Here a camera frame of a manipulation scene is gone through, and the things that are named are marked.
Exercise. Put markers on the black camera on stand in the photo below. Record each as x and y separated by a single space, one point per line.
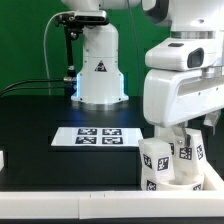
74 23

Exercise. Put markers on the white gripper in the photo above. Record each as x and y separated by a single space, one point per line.
172 97

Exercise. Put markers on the white workspace border frame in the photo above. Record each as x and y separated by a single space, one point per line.
117 204

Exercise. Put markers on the white round stool seat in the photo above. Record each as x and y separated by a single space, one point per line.
171 180

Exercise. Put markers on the white marker sheet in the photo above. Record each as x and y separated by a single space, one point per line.
94 136

